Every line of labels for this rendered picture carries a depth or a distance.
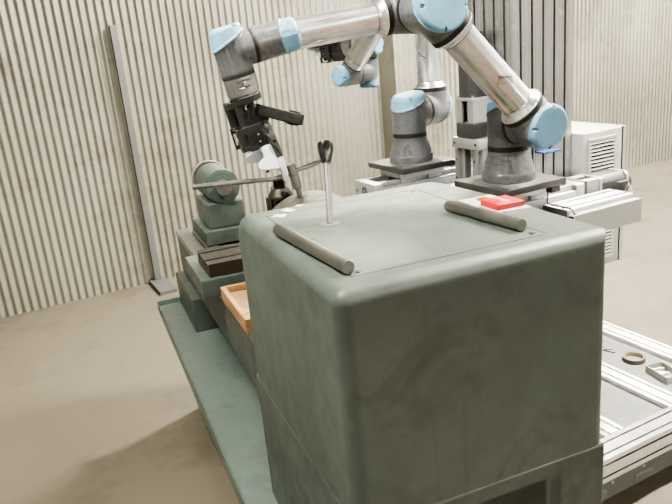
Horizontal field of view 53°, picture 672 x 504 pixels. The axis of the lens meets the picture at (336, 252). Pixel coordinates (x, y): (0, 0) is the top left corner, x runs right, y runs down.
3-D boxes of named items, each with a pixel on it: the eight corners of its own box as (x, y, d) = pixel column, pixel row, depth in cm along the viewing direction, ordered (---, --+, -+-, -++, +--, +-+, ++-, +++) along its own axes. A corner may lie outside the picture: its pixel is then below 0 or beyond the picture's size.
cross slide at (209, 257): (339, 251, 222) (338, 238, 221) (209, 278, 208) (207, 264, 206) (319, 239, 238) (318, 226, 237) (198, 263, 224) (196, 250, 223)
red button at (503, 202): (525, 210, 128) (524, 199, 127) (498, 215, 126) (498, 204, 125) (506, 204, 133) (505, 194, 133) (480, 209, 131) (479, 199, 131)
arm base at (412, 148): (416, 154, 246) (415, 127, 243) (441, 159, 233) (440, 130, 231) (381, 161, 240) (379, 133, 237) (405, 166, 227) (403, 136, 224)
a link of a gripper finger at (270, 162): (267, 188, 151) (250, 154, 153) (291, 180, 153) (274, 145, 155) (267, 183, 148) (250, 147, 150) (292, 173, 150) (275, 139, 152)
